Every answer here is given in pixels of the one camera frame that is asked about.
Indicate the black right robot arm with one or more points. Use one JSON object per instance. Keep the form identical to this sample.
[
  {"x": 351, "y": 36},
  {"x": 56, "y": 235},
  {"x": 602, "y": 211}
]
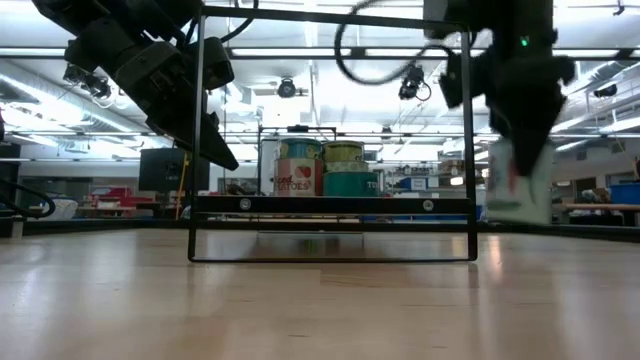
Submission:
[{"x": 500, "y": 20}]

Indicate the black monitor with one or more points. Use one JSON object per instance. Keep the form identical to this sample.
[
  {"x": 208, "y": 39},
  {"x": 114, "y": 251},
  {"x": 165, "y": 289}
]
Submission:
[{"x": 165, "y": 170}]

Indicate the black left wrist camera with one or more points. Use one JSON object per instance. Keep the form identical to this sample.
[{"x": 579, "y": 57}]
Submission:
[{"x": 215, "y": 62}]

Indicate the white bag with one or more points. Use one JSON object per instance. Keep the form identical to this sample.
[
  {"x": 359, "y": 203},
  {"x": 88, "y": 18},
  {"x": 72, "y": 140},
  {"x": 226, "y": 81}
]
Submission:
[{"x": 62, "y": 209}]

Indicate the blue bin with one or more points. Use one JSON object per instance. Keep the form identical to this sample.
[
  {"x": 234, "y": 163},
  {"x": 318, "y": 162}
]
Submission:
[{"x": 625, "y": 194}]

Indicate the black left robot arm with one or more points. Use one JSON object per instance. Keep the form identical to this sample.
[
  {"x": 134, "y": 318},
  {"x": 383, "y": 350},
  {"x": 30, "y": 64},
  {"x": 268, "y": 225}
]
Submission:
[{"x": 100, "y": 10}]

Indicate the red tomatoes can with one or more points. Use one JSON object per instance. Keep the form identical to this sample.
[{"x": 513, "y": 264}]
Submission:
[{"x": 297, "y": 180}]

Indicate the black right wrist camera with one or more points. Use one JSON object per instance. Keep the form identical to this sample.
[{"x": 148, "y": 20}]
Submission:
[{"x": 457, "y": 80}]

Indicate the wooden background table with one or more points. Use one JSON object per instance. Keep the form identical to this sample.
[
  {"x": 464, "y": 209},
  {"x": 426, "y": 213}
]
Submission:
[{"x": 600, "y": 207}]

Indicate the black metal frame shelf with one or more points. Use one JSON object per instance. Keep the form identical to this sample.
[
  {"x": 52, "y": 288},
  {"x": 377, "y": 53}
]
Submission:
[{"x": 330, "y": 205}]

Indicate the red equipment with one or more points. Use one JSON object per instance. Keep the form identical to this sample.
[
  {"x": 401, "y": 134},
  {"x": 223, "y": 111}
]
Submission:
[{"x": 120, "y": 196}]

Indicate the white carrot vegetables can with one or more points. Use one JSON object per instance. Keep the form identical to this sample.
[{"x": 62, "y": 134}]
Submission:
[{"x": 500, "y": 200}]

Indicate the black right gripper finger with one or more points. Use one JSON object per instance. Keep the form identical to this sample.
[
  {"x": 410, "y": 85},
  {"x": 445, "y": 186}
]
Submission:
[
  {"x": 527, "y": 150},
  {"x": 500, "y": 125}
]

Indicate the white tank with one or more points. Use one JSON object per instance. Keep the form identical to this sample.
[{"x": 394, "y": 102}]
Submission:
[{"x": 267, "y": 170}]

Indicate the black overhead camera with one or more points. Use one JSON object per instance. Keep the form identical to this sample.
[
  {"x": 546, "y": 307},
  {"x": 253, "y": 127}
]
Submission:
[
  {"x": 606, "y": 91},
  {"x": 411, "y": 85},
  {"x": 87, "y": 82},
  {"x": 286, "y": 89}
]

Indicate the yellow-green pears can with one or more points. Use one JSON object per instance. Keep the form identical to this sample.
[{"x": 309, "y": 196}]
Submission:
[{"x": 343, "y": 151}]

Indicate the teal tuna can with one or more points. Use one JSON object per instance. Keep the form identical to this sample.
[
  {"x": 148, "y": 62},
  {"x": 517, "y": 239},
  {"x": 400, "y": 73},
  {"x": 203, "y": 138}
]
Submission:
[{"x": 350, "y": 185}]

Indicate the black cabinet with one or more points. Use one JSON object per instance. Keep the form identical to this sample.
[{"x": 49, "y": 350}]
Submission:
[{"x": 9, "y": 175}]

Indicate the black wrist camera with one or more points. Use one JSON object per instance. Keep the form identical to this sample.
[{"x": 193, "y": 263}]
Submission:
[
  {"x": 215, "y": 62},
  {"x": 457, "y": 80}
]

